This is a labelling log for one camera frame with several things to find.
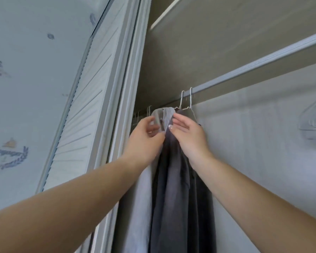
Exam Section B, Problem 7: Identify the white closet door frame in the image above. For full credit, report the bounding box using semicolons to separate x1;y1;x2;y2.
88;0;153;253

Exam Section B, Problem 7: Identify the row of wire hanger hooks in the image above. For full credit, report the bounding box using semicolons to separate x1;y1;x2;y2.
132;105;154;128

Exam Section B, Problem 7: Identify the beige closet shelf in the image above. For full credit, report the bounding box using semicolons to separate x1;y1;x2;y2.
134;0;316;113

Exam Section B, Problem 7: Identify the dark grey garment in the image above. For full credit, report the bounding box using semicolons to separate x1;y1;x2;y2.
148;109;217;253

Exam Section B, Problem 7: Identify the grey closet rod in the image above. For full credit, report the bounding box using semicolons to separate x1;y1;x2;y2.
158;29;316;109

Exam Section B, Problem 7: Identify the person's left hand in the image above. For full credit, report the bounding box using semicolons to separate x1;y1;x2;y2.
122;116;166;168

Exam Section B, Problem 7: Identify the white louvered closet door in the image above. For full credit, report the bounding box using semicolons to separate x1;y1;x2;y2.
36;0;141;194

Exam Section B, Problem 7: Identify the person's left forearm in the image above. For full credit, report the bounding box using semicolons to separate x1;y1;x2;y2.
0;155;152;253

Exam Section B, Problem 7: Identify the white wire hanger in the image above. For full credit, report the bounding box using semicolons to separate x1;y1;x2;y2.
174;90;186;111
189;87;198;122

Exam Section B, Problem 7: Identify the light grey shirt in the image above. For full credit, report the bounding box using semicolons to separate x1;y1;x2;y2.
112;107;176;253

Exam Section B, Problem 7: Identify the person's right forearm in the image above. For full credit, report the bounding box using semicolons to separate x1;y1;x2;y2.
190;155;316;253

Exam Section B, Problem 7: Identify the person's right hand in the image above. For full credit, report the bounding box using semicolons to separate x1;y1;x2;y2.
168;113;215;167

